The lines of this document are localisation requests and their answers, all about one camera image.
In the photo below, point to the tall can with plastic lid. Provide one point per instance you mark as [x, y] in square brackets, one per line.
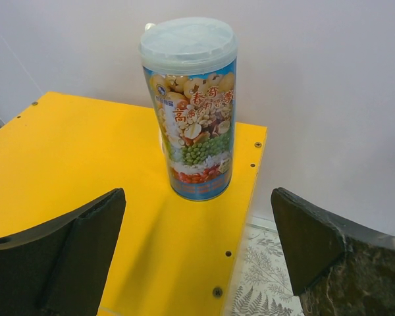
[189, 66]

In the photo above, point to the yellow wooden shelf cabinet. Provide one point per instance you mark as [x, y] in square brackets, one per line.
[173, 256]

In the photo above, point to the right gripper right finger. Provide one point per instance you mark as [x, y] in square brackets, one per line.
[336, 266]

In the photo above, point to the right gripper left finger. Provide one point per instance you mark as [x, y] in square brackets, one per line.
[60, 267]

